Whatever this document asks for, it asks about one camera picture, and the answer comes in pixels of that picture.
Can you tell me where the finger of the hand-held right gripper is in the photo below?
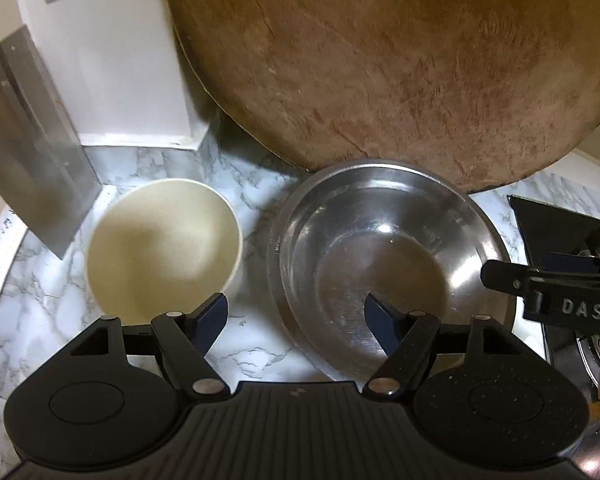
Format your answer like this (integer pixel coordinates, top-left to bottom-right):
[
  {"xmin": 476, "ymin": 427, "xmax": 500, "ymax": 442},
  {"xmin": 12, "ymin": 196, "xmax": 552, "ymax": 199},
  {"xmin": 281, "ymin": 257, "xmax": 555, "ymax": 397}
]
[
  {"xmin": 480, "ymin": 258, "xmax": 600, "ymax": 293},
  {"xmin": 545, "ymin": 252, "xmax": 600, "ymax": 273}
]

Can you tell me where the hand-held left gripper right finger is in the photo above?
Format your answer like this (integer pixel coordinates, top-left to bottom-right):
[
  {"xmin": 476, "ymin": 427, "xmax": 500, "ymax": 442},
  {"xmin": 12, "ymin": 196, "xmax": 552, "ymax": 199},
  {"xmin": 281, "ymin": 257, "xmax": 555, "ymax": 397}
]
[{"xmin": 362, "ymin": 292, "xmax": 518, "ymax": 401}]

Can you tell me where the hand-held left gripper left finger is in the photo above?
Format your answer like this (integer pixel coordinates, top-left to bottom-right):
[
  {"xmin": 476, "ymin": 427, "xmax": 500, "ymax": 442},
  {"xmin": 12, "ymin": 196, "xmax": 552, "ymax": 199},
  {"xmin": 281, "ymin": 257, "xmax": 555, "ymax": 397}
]
[{"xmin": 70, "ymin": 292, "xmax": 231, "ymax": 401}]

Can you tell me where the large steel bowl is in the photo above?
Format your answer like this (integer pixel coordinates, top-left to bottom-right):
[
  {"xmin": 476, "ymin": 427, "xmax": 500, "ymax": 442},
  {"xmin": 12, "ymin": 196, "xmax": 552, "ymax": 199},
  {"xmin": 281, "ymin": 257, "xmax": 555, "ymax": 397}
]
[{"xmin": 267, "ymin": 158, "xmax": 518, "ymax": 386}]

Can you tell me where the cream bowl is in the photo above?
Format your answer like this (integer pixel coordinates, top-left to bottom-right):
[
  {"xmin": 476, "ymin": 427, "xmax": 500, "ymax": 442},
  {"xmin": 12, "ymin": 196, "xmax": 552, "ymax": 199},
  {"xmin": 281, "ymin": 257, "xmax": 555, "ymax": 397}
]
[{"xmin": 86, "ymin": 178, "xmax": 244, "ymax": 326}]

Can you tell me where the black gas stove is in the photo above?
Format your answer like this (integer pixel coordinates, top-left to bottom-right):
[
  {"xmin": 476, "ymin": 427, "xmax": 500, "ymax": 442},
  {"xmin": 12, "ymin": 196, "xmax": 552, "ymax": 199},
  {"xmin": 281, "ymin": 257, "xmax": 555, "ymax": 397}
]
[{"xmin": 507, "ymin": 195, "xmax": 600, "ymax": 396}]

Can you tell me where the white patterned edge strip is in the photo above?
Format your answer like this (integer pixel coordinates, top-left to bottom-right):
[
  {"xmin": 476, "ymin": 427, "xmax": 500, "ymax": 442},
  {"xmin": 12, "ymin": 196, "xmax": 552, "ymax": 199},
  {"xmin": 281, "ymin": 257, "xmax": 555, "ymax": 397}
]
[{"xmin": 0, "ymin": 210, "xmax": 26, "ymax": 321}]

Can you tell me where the round wooden cutting board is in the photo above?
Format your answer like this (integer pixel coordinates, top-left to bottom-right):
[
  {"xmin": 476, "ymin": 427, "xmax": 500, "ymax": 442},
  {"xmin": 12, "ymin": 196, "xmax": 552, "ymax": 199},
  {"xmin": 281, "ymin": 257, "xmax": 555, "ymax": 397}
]
[{"xmin": 162, "ymin": 0, "xmax": 600, "ymax": 196}]

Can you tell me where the steel cleaver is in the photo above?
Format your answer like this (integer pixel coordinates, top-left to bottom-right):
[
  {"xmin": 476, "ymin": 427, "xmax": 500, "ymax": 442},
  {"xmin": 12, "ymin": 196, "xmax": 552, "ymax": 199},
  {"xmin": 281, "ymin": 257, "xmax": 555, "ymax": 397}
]
[{"xmin": 0, "ymin": 25, "xmax": 101, "ymax": 261}]

